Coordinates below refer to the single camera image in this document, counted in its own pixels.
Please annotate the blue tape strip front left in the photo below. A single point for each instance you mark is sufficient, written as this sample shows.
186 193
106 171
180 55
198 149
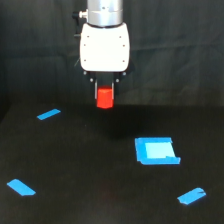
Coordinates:
21 188

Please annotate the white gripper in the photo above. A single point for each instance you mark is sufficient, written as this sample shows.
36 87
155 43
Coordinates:
105 50

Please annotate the blue tape strip front right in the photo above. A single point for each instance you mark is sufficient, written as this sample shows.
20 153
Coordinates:
191 196

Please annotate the red hexagonal block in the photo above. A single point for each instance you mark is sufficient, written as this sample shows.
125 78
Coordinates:
104 97

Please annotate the blue tape strip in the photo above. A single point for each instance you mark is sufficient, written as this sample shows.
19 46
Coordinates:
48 114
21 188
191 196

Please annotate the blue tape square marker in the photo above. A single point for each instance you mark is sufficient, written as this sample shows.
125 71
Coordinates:
155 151

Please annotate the blue tape strip back left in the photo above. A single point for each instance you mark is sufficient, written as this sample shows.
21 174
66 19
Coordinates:
48 114

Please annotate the black backdrop curtain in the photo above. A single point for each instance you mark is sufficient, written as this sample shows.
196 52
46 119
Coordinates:
177 52

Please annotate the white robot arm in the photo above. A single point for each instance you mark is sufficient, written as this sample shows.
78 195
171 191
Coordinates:
101 13

